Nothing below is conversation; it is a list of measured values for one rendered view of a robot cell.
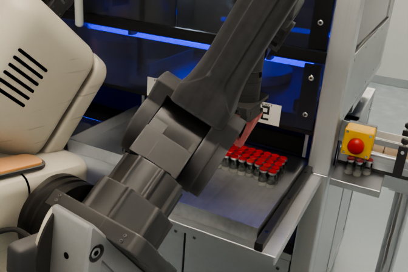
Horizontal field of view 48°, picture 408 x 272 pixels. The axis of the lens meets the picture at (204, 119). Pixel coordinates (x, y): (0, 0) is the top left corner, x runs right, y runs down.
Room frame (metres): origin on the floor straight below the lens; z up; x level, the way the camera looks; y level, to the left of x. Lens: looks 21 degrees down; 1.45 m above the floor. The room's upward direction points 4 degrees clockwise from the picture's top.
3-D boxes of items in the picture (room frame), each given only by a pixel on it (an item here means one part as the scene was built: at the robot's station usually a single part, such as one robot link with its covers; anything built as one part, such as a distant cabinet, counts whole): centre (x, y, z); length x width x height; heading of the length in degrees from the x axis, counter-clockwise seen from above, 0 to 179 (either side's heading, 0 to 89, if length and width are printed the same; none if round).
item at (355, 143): (1.06, -0.39, 0.99); 0.04 x 0.04 x 0.04; 65
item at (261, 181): (1.03, -0.16, 0.90); 0.02 x 0.02 x 0.05
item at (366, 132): (1.10, -0.40, 1.00); 0.08 x 0.07 x 0.07; 155
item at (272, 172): (1.02, -0.18, 0.90); 0.02 x 0.02 x 0.05
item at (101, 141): (1.24, 0.18, 0.90); 0.34 x 0.26 x 0.04; 155
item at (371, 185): (1.13, -0.44, 0.87); 0.14 x 0.13 x 0.02; 155
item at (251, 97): (0.81, -0.07, 1.20); 0.10 x 0.07 x 0.07; 154
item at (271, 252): (1.11, 0.06, 0.87); 0.70 x 0.48 x 0.02; 65
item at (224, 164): (1.07, -0.12, 0.90); 0.18 x 0.02 x 0.05; 65
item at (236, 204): (0.99, -0.08, 0.90); 0.34 x 0.26 x 0.04; 155
